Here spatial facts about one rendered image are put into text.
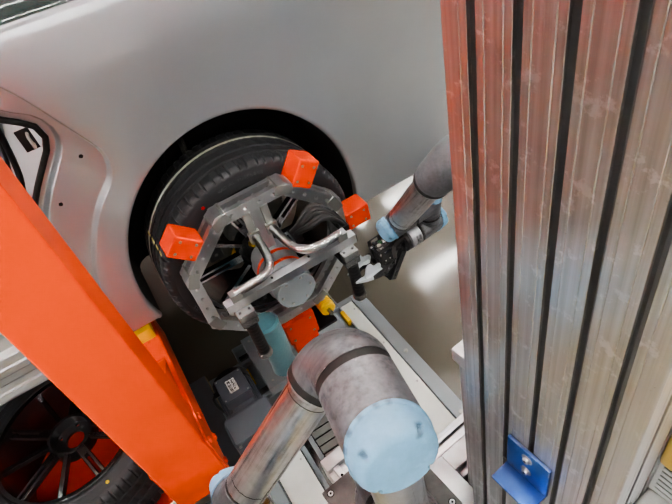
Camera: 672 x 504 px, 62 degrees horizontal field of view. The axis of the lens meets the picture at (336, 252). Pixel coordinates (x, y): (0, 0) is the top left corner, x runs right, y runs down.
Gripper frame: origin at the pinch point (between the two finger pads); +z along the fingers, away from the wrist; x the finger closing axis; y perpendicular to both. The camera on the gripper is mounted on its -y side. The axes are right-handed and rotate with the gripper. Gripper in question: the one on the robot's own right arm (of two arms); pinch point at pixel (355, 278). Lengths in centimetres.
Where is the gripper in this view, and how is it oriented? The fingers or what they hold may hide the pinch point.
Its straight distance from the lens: 169.9
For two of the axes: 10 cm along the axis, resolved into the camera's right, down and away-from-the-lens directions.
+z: -7.9, 5.3, -3.0
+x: 5.7, 4.9, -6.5
